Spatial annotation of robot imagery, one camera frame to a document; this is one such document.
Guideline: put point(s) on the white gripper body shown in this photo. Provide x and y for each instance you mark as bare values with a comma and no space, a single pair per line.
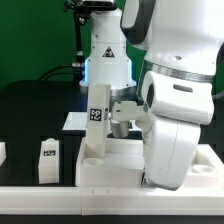
169,146

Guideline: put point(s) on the white desk tabletop panel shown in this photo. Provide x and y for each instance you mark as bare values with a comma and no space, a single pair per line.
123,166

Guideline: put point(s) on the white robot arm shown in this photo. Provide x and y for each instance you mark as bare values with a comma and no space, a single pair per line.
152,64

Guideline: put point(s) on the white marker tag sheet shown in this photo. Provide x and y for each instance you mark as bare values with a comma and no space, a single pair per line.
75,121

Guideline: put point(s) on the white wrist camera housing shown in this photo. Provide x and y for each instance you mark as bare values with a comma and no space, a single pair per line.
123,112

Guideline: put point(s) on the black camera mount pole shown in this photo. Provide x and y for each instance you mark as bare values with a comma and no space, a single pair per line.
82,10

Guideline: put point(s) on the white front barrier rail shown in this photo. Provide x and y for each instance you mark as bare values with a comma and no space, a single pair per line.
110,201

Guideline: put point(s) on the white barrier rail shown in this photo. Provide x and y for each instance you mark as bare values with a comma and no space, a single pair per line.
110,201
2,152

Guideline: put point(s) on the white left barrier rail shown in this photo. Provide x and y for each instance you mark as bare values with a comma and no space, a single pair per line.
2,152

